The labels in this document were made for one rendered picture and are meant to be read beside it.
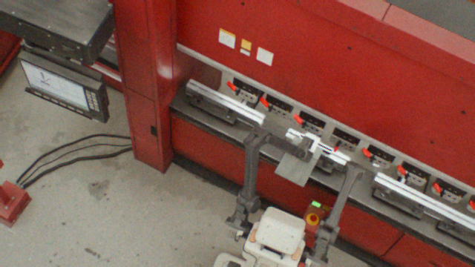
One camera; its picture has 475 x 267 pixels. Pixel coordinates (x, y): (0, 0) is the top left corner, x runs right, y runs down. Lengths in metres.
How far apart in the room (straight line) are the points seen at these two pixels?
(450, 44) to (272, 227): 1.20
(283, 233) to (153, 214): 1.64
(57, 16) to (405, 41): 1.50
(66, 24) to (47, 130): 2.05
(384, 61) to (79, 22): 1.34
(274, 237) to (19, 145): 2.37
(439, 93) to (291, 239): 0.97
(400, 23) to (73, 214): 2.81
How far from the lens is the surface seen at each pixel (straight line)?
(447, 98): 3.00
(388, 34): 2.78
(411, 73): 2.94
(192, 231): 4.65
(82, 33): 3.05
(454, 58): 2.76
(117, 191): 4.77
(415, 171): 3.60
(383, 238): 4.22
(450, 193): 3.66
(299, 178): 3.75
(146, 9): 3.13
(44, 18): 3.12
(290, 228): 3.23
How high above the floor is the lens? 4.43
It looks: 64 degrees down
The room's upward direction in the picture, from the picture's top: 9 degrees clockwise
